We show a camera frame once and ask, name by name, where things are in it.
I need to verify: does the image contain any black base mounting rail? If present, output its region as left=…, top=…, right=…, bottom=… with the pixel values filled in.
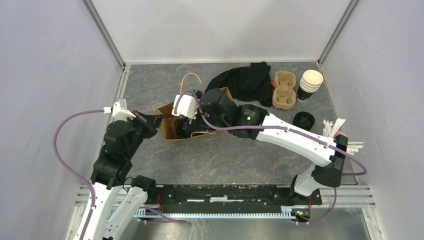
left=145, top=184, right=323, bottom=214

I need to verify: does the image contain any red small object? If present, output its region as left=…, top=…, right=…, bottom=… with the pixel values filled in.
left=271, top=80, right=276, bottom=91

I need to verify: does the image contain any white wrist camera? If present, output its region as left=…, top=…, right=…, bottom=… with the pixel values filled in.
left=171, top=94, right=198, bottom=120
left=102, top=98, right=136, bottom=121

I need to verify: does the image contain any stack of black lids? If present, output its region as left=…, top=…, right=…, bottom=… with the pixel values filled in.
left=292, top=111, right=315, bottom=131

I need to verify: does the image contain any stack of white paper cups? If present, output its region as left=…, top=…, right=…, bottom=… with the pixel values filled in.
left=296, top=69, right=324, bottom=101

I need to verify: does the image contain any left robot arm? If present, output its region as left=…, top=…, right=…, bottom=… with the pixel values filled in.
left=74, top=110, right=163, bottom=240

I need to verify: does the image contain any brown paper bag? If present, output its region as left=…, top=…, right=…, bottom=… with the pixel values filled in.
left=153, top=72, right=234, bottom=141

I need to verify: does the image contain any black cloth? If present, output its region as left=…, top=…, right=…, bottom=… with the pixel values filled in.
left=206, top=61, right=273, bottom=108

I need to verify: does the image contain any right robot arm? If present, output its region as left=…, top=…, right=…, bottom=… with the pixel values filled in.
left=172, top=88, right=347, bottom=204

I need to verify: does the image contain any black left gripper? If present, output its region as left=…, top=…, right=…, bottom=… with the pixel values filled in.
left=125, top=108, right=165, bottom=157

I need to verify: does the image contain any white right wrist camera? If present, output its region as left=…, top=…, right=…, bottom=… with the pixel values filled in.
left=171, top=94, right=198, bottom=120

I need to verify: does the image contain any brown cardboard cup carrier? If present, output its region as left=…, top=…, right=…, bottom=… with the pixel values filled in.
left=272, top=70, right=297, bottom=110

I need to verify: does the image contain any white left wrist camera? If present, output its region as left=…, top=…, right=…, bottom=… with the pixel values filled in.
left=102, top=98, right=136, bottom=121

